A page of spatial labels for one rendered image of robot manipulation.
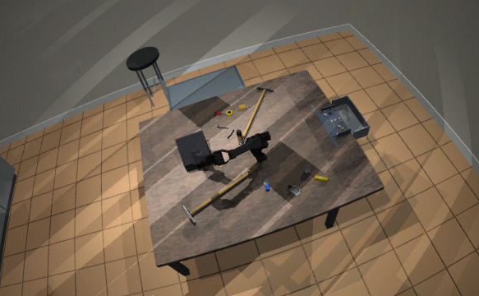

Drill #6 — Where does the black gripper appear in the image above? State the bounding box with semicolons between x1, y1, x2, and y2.
250;149;267;163

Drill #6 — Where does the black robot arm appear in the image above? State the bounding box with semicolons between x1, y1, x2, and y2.
190;131;271;166

